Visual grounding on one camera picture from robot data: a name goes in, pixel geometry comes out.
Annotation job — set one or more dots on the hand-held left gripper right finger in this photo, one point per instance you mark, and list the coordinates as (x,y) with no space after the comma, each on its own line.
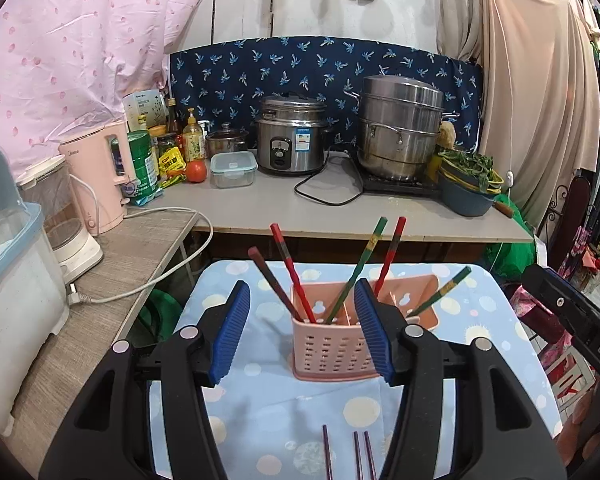
(375,330)

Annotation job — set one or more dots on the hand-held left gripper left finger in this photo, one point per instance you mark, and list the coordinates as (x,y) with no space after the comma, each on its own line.
(230,330)

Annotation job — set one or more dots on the pink plastic utensil holder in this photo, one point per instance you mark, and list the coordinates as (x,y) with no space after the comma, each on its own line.
(330,350)

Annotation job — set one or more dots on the dark purple chopstick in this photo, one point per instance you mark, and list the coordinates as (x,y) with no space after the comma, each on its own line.
(358,455)
(327,452)
(370,455)
(270,277)

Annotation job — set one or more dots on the green chopstick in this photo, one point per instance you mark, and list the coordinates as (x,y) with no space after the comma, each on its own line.
(445,287)
(360,260)

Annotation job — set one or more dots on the red chopstick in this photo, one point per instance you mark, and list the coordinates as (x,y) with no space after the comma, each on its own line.
(392,250)
(290,265)

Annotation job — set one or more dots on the chair with pink cloth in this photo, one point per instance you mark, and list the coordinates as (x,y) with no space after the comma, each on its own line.
(545,340)

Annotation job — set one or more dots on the blue dotted tablecloth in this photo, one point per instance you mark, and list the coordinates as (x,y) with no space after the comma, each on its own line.
(280,410)

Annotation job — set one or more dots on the dark metal chair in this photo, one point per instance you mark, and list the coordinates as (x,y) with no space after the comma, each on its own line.
(570,220)

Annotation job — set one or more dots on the green plastic bag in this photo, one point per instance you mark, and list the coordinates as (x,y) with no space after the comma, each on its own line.
(510,240)

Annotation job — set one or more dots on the grey kitchen counter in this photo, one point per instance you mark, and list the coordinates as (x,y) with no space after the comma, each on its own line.
(260,210)

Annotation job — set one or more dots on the wooden side table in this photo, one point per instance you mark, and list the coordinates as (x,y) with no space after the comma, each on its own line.
(120,270)

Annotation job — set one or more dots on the black induction cooktop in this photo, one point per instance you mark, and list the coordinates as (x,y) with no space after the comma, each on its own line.
(400,186)

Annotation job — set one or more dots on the clear food container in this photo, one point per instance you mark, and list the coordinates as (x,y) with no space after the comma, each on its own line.
(233,170)

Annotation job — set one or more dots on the red tomato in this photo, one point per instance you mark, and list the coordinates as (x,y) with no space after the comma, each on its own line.
(196,171)

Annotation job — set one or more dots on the yellow packet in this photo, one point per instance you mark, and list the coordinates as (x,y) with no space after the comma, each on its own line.
(172,165)

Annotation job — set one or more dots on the green can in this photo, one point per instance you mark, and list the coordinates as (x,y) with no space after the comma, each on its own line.
(142,165)

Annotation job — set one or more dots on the small lidded steel pot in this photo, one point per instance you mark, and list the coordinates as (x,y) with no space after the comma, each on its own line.
(227,142)

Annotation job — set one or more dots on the green leafy vegetables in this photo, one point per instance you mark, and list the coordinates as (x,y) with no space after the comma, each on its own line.
(467,165)

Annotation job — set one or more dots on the yellow liquid bottle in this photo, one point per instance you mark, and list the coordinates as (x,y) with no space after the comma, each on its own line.
(194,140)

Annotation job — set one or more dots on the glass jar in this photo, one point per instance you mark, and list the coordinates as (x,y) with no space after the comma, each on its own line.
(166,144)

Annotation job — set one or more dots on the pink electric kettle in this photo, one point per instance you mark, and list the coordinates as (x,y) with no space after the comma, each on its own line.
(97,180)

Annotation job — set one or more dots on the steel rice cooker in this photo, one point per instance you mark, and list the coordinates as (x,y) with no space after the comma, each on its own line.
(290,135)

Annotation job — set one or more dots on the steel steamer pot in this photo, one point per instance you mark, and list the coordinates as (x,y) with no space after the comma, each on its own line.
(400,125)

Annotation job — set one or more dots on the beige sponge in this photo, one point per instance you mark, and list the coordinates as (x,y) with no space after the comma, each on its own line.
(447,134)

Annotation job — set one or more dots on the plastic box with blue lid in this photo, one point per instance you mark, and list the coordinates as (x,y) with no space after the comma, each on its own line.
(15,300)

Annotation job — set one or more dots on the dark sauce bottle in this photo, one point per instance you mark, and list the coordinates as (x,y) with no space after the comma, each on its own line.
(172,117)

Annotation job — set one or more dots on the white carton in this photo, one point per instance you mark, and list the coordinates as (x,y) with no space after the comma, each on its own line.
(142,107)

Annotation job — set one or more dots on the beige curtain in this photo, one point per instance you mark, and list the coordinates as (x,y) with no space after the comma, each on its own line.
(530,85)

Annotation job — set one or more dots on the navy patterned cloth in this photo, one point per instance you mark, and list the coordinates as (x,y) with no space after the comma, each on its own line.
(280,70)

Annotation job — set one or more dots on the pink dotted curtain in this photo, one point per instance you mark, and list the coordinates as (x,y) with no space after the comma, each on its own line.
(80,35)

